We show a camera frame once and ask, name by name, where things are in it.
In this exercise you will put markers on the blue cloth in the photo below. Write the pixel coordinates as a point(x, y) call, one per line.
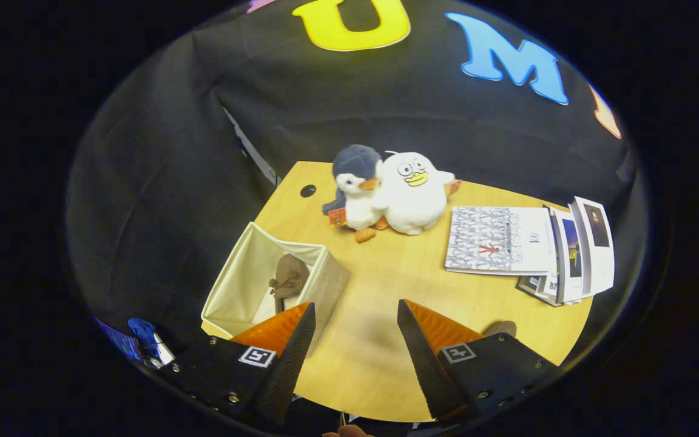
point(142, 332)

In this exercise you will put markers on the white book with dark picture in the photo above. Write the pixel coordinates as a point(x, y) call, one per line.
point(598, 243)

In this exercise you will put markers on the grey white penguin plush toy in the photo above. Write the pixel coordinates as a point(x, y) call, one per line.
point(355, 182)

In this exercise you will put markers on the cluttered white side table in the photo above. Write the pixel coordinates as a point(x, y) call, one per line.
point(163, 355)

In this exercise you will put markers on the grey patterned book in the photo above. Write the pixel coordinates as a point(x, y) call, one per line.
point(489, 240)

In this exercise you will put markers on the lit computer screen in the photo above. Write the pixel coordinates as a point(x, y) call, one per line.
point(120, 340)

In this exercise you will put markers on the brown fuzzy shoe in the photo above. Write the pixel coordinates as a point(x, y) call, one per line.
point(501, 329)
point(292, 279)

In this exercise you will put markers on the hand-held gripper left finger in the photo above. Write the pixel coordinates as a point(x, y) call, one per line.
point(292, 358)

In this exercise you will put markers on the white duck plush toy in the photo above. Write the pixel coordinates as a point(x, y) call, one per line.
point(413, 200)

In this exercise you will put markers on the beige fabric storage box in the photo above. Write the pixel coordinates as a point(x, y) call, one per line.
point(234, 285)

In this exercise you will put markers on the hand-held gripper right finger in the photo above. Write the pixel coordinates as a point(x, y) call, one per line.
point(422, 358)

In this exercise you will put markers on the dark thin book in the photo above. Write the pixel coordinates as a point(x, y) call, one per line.
point(531, 286)

